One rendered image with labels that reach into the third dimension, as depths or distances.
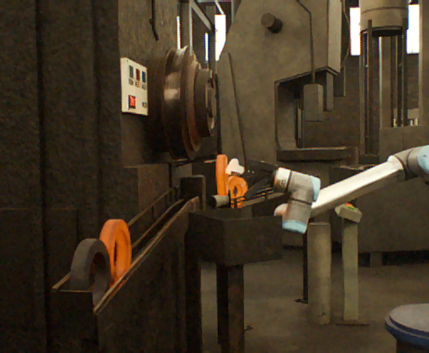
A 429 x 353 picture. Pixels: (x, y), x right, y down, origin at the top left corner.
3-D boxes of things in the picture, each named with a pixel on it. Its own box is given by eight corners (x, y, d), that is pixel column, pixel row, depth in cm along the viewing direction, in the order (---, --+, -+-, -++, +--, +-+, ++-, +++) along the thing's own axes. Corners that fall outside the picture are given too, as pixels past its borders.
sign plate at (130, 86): (121, 111, 189) (120, 58, 188) (142, 115, 215) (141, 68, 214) (128, 111, 189) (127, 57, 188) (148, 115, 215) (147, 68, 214)
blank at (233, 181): (230, 213, 282) (235, 213, 280) (218, 188, 275) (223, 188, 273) (246, 193, 291) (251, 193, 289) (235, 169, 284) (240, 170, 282)
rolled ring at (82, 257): (108, 228, 135) (94, 228, 136) (79, 255, 118) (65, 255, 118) (113, 297, 140) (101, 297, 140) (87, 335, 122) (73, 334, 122)
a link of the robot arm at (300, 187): (316, 204, 202) (324, 177, 203) (283, 195, 204) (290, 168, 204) (315, 205, 212) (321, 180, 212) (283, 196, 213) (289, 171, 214)
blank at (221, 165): (214, 158, 204) (224, 157, 203) (219, 152, 219) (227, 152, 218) (217, 199, 206) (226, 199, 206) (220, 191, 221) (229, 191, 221)
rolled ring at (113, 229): (130, 288, 154) (119, 288, 155) (132, 222, 157) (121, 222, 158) (108, 292, 136) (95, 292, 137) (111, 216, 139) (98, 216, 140)
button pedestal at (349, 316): (336, 326, 285) (335, 207, 281) (333, 313, 308) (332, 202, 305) (368, 327, 282) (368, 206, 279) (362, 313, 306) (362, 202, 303)
